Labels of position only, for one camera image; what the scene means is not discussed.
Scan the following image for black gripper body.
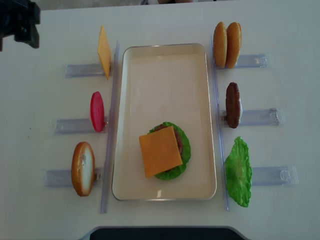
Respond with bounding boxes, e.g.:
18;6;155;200
0;0;41;49

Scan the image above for orange cheese slice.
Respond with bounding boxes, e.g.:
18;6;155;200
97;25;112;80
139;124;183;178

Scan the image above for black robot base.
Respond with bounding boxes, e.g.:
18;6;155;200
89;227;243;240

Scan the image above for standing orange cheese slice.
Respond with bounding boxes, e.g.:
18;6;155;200
97;25;112;80

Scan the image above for standing red tomato slice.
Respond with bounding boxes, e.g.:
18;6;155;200
90;91;105;133

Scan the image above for meat patty on burger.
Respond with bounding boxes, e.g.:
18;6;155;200
153;124;183;158

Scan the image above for lettuce leaf on burger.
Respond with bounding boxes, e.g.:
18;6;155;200
148;121;191;181

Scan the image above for standing meat patty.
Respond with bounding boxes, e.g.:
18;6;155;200
225;82;241;129

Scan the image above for standing green lettuce leaf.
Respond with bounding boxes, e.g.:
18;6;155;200
224;136;253;208

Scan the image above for standing top bun slice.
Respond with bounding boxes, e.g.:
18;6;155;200
71;141;95;197

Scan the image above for standing bun slice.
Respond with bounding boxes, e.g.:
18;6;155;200
71;141;95;197
225;22;242;69
213;21;228;68

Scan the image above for cream rectangular tray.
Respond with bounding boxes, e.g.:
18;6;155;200
112;43;217;201

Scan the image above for standing bun slice far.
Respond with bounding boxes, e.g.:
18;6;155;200
213;21;228;68

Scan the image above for standing bun slice near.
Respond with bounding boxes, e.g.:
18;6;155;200
225;22;242;69

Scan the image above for white patty holder clip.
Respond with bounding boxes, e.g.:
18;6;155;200
239;98;243;124

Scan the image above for clear cheese holder rail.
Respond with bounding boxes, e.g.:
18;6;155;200
65;64;105;78

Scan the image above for clear tomato holder rail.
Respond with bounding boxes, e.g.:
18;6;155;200
50;118;97;135

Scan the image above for clear left long rail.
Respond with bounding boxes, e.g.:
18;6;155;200
100;40;120;214

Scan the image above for clear long rail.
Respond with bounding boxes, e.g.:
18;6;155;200
210;35;230;212
100;40;120;214

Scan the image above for clear top bun rail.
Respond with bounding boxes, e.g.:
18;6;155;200
40;168;104;188

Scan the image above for clear right long rail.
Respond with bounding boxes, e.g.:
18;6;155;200
210;35;230;212

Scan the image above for clear bun holder rail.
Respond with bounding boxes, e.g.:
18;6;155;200
214;52;271;70

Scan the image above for clear patty holder rail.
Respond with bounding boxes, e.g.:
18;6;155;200
218;107;285;127

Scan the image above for clear lettuce holder rail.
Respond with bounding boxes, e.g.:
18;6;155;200
252;164;299;186

